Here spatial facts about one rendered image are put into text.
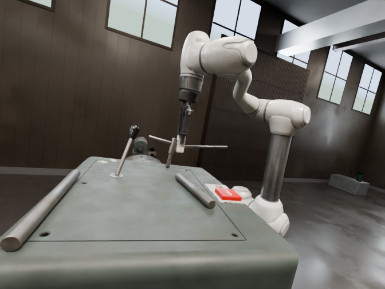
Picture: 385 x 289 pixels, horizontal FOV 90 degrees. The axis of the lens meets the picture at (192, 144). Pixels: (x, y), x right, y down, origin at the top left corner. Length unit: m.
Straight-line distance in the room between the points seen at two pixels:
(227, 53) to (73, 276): 0.60
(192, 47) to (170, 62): 3.69
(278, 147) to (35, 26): 4.08
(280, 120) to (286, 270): 0.78
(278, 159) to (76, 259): 0.98
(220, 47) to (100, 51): 3.69
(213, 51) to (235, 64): 0.08
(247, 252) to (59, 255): 0.28
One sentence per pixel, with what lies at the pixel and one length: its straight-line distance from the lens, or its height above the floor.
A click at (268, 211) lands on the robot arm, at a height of 1.04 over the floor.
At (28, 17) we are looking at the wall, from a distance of 4.45.
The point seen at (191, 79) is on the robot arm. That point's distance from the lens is 0.74.
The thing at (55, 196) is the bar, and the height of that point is 1.27.
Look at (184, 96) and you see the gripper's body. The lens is 0.74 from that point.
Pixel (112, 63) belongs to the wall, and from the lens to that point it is 4.21.
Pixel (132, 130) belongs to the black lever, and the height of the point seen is 1.39.
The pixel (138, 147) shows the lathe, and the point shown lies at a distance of 2.02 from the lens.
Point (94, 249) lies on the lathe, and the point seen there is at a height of 1.26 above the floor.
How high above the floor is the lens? 1.46
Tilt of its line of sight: 7 degrees down
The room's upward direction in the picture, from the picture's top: 10 degrees clockwise
